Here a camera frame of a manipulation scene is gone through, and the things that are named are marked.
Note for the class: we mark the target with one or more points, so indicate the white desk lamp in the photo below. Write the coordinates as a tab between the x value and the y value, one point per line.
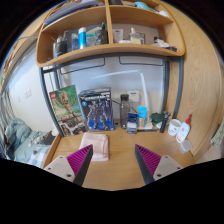
145	90

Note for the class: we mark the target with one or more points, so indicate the blue plaid bed sheet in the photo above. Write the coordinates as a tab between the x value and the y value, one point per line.
36	151

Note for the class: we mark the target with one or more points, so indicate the clear plastic cup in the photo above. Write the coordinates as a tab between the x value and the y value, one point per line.
186	146

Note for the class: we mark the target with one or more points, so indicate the dark green round lid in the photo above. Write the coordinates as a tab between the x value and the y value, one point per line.
156	118

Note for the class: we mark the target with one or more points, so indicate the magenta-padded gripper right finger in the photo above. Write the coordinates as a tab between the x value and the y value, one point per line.
150	160

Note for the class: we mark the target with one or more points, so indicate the green tree figure toy box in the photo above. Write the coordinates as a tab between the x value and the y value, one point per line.
66	106

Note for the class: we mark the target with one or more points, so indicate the grey striped curtain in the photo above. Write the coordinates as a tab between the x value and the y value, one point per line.
5	113

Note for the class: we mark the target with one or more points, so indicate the white mug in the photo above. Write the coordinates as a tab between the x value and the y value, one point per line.
174	127

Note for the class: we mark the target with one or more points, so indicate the small blue box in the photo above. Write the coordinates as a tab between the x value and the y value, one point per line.
132	125

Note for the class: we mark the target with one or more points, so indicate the smoky clear water bottle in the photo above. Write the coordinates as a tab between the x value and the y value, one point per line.
124	113

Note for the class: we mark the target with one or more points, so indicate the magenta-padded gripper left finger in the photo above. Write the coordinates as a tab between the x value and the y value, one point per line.
77	160

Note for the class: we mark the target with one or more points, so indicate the pink towel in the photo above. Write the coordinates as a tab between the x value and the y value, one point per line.
95	145

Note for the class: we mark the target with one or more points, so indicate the light blue card pack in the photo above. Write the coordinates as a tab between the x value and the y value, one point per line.
142	115

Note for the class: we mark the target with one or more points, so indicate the white wall switch plate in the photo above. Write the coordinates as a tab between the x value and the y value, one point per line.
30	92
26	93

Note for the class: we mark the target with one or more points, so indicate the black laptop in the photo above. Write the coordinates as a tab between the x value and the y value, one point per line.
49	138

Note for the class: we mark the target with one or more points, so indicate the grey metal frame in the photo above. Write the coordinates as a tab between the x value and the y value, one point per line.
43	86

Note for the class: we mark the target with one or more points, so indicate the black cylindrical device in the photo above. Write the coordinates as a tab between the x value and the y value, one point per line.
164	122

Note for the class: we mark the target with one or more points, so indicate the white wall socket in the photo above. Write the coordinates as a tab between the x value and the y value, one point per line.
133	96

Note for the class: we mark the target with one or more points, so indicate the white bottle with red cap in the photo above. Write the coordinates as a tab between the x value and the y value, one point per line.
182	132

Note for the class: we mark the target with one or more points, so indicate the blue robot model kit box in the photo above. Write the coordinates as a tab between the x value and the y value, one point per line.
98	110

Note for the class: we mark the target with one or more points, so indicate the wooden shelf unit with items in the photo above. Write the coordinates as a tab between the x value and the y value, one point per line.
100	50

